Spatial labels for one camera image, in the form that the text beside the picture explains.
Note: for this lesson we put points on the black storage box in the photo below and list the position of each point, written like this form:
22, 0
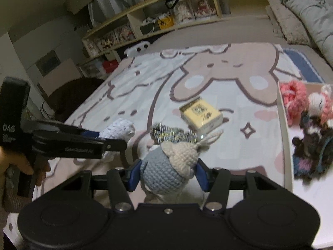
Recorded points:
148, 29

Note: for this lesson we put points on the small yellow carton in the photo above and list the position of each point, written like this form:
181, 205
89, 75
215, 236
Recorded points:
200, 114

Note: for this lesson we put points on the grey crochet doll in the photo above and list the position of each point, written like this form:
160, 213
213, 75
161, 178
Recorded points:
158, 172

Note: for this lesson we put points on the red doll in clear case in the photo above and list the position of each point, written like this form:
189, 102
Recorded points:
204, 6

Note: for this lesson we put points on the wooden headboard shelf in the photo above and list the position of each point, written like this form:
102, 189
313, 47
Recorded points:
145, 8

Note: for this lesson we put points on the brown floor cushion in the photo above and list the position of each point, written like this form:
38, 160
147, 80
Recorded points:
72, 96

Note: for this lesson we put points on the row of small figurines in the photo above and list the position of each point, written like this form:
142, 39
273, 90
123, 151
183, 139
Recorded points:
111, 39

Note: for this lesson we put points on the cartoon printed blanket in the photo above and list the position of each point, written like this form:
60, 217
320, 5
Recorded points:
145, 83

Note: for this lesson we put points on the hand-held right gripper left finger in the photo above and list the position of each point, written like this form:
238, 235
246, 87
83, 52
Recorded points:
134, 175

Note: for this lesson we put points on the pink crochet bunny doll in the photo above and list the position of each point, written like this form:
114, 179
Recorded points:
294, 96

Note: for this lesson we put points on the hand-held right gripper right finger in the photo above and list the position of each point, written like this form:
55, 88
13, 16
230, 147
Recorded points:
203, 177

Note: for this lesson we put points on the yellow shelf box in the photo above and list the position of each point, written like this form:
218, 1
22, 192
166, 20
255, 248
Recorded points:
166, 23

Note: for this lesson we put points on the white cardboard box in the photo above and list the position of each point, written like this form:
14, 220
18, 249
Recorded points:
309, 195

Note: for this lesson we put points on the dark multicolour crochet scrunchie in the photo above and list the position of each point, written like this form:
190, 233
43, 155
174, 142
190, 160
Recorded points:
312, 148

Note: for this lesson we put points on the grey curtain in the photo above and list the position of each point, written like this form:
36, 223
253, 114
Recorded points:
114, 2

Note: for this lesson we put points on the clear plastic storage bin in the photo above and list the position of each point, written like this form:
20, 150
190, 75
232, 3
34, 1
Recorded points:
91, 69

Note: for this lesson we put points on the person's left hand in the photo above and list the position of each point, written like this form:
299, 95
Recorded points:
18, 165

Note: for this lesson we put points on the grey duvet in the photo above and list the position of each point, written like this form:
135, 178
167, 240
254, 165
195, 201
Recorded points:
307, 5

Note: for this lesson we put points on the white doll in clear case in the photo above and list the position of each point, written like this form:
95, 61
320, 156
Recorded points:
183, 11

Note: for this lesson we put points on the red box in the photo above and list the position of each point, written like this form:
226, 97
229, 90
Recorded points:
111, 66

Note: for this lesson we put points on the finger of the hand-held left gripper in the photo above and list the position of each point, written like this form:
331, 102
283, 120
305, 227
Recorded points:
78, 148
59, 129

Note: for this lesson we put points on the beige fluffy pillow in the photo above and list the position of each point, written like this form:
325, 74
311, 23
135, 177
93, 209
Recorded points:
286, 23

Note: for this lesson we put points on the white yarn scrunchie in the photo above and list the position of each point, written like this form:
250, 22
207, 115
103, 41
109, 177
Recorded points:
117, 129

